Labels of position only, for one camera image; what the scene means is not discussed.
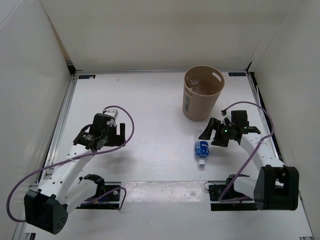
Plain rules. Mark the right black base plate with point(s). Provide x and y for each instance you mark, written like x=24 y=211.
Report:
x=215 y=190

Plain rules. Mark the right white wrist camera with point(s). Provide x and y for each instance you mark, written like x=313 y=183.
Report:
x=227 y=117

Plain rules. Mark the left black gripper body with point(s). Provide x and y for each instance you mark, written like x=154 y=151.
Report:
x=110 y=136

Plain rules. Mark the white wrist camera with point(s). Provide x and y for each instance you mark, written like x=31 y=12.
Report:
x=227 y=117
x=112 y=116

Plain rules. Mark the small clear labelled bottle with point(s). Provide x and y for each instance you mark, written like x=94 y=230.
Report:
x=199 y=89

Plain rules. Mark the dark blue corner label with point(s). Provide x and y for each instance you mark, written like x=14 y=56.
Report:
x=237 y=74

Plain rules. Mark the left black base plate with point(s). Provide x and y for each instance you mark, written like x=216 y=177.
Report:
x=108 y=202

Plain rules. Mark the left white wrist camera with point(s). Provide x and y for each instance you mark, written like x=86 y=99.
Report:
x=112 y=116

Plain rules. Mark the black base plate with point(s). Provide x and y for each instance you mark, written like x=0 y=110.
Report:
x=108 y=202
x=215 y=190

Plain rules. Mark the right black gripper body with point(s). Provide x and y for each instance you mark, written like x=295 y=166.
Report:
x=223 y=134

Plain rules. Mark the brown cylindrical bin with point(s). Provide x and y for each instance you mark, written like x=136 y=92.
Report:
x=198 y=107

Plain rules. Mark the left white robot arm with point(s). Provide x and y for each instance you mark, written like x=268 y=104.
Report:
x=48 y=207

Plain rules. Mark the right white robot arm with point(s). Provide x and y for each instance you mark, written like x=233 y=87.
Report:
x=277 y=185

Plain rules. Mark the clear plastic bottle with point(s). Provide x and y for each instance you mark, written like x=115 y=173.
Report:
x=193 y=82

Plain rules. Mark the blue label plastic bottle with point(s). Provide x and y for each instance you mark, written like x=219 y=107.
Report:
x=201 y=148

